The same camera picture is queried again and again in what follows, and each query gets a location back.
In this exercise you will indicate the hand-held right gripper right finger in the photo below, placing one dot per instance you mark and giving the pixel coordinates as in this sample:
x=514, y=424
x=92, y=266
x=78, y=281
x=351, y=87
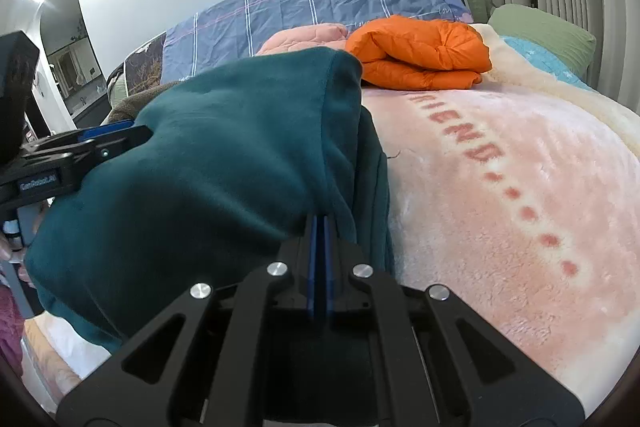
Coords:
x=327, y=267

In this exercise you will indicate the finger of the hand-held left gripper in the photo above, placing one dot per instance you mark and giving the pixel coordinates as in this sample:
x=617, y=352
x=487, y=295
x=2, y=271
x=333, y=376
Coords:
x=110, y=149
x=107, y=129

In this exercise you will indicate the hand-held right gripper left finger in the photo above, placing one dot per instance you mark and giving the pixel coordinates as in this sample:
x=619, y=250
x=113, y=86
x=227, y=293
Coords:
x=314, y=267

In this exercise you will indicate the teal fleece-lined sweatshirt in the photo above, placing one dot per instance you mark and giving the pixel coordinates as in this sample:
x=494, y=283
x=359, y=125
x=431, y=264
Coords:
x=210, y=167

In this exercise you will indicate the person's left forearm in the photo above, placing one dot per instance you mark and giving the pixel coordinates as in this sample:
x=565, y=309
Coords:
x=10, y=332

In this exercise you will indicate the person's left hand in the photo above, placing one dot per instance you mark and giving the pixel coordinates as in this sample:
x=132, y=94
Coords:
x=15, y=252

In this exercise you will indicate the brown furry garment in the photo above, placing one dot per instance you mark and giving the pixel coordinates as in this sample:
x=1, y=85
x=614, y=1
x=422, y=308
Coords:
x=135, y=104

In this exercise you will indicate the dark printed pillow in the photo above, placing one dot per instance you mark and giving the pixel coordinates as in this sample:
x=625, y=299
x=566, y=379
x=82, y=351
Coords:
x=145, y=59

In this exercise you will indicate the pink fluffy blanket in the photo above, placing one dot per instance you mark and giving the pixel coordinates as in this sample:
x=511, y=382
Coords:
x=500, y=217

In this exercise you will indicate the folded pink jacket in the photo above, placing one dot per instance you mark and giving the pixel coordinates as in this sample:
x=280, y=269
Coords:
x=300, y=38

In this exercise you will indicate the folded orange puffer jacket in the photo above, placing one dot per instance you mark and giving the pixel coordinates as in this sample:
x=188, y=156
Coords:
x=420, y=52

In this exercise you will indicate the blue plaid quilt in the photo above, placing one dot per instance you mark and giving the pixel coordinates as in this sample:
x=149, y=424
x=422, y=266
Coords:
x=310, y=2

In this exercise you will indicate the cream fleece blanket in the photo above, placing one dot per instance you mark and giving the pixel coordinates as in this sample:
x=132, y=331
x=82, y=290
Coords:
x=575, y=102

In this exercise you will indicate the light blue blanket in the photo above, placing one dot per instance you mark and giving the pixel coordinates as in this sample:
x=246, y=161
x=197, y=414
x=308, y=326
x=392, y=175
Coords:
x=545, y=59

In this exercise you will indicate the large green pillow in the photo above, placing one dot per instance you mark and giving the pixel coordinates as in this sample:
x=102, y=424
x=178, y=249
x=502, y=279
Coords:
x=545, y=29

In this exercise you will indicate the arched wall mirror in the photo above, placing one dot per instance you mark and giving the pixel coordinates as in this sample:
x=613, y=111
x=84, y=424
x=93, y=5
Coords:
x=70, y=57

